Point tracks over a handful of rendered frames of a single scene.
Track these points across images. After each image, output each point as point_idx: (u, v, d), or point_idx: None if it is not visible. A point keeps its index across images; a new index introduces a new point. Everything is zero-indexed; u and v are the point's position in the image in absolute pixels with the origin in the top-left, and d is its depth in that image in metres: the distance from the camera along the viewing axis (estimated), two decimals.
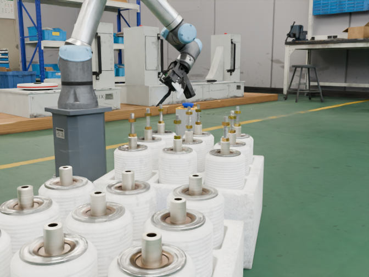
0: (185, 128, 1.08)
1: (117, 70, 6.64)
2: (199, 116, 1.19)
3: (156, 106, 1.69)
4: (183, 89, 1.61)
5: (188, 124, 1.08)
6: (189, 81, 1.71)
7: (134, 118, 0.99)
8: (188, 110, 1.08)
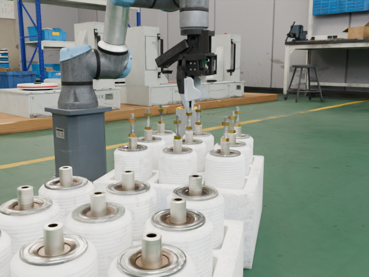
0: (190, 128, 1.09)
1: None
2: (199, 116, 1.19)
3: (188, 111, 1.07)
4: None
5: (188, 125, 1.09)
6: None
7: (134, 118, 0.99)
8: (190, 111, 1.07)
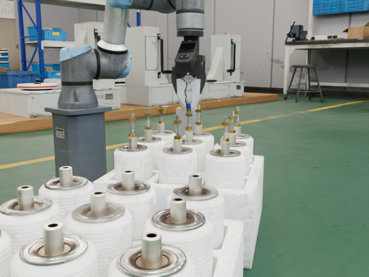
0: (190, 129, 1.08)
1: None
2: (199, 116, 1.19)
3: (190, 111, 1.08)
4: (176, 94, 1.07)
5: (190, 126, 1.08)
6: (178, 49, 1.01)
7: (134, 118, 0.99)
8: (187, 111, 1.07)
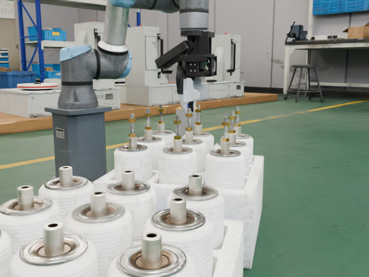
0: (191, 129, 1.09)
1: None
2: (199, 116, 1.19)
3: (185, 112, 1.06)
4: None
5: (188, 126, 1.09)
6: None
7: (134, 118, 0.99)
8: (190, 112, 1.07)
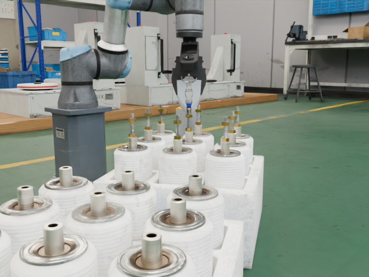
0: (189, 131, 1.08)
1: None
2: (199, 116, 1.19)
3: (190, 112, 1.08)
4: (176, 95, 1.06)
5: (190, 127, 1.08)
6: (180, 50, 1.01)
7: (134, 118, 0.99)
8: (187, 112, 1.07)
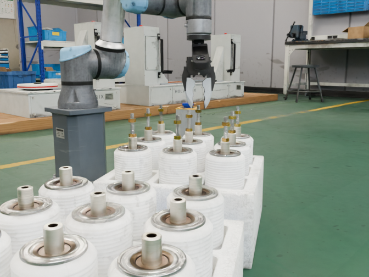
0: (189, 130, 1.09)
1: None
2: (199, 116, 1.20)
3: (203, 107, 1.19)
4: (184, 92, 1.17)
5: (188, 127, 1.09)
6: (191, 51, 1.12)
7: (134, 118, 0.99)
8: (190, 113, 1.08)
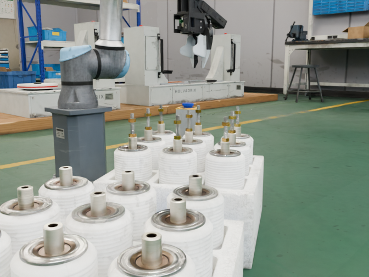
0: (189, 130, 1.09)
1: None
2: (199, 116, 1.19)
3: (194, 67, 1.18)
4: (209, 50, 1.13)
5: (188, 127, 1.09)
6: (213, 10, 1.14)
7: (134, 118, 0.99)
8: (190, 113, 1.08)
